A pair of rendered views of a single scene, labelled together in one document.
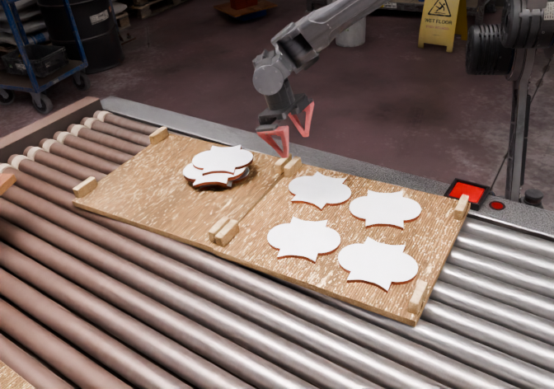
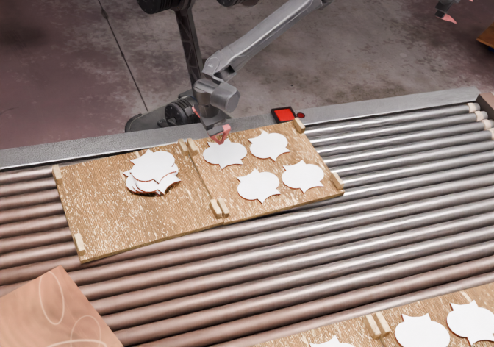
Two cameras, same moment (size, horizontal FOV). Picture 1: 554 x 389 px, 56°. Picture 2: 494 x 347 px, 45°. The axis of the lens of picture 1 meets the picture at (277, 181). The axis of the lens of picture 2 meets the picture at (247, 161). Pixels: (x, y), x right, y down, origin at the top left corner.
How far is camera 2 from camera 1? 1.33 m
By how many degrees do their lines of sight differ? 50
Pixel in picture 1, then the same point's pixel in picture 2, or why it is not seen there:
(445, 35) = not seen: outside the picture
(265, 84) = (231, 106)
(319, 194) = (230, 156)
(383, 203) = (265, 142)
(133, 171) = (85, 212)
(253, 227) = (225, 196)
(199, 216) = (186, 210)
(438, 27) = not seen: outside the picture
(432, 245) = (309, 153)
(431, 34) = not seen: outside the picture
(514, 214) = (312, 116)
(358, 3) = (267, 40)
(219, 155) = (148, 164)
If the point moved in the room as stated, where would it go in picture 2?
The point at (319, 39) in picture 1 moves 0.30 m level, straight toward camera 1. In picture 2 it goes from (240, 64) to (328, 116)
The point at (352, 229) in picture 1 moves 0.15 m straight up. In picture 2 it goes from (269, 166) to (277, 131)
